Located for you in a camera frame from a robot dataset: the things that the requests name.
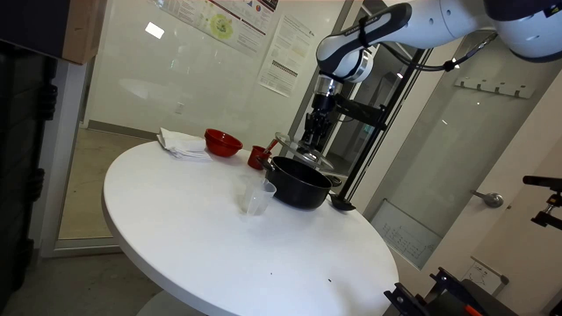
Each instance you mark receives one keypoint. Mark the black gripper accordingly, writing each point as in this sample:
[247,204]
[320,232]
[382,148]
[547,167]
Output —
[326,111]

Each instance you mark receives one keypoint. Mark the glass lid with black knob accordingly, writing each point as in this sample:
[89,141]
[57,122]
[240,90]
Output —
[296,150]

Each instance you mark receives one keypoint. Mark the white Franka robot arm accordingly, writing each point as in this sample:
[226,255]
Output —
[445,20]

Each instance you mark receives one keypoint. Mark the frosted sheet on glass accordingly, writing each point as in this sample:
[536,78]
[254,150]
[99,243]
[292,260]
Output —
[405,234]

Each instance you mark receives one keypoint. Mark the clear plastic measuring cup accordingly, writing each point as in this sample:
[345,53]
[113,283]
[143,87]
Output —
[255,195]

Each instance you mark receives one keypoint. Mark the white text poster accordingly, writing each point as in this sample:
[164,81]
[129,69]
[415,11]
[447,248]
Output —
[287,58]

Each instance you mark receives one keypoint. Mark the red bowl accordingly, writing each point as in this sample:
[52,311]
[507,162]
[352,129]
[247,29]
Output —
[222,143]

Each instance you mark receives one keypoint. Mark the white cloth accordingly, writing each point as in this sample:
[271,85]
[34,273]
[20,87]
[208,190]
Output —
[182,143]

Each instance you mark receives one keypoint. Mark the wooden edged dark shelf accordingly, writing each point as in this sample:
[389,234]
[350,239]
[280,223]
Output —
[53,27]

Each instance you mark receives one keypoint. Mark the black camera stand pole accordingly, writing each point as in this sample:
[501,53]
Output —
[375,134]

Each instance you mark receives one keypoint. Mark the colourful wall poster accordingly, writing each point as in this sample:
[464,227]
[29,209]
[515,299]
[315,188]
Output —
[229,23]

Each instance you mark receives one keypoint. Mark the metal coat hook rail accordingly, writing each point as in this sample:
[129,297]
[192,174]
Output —
[492,88]

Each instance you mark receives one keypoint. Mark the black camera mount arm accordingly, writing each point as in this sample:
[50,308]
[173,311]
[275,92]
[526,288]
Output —
[547,202]

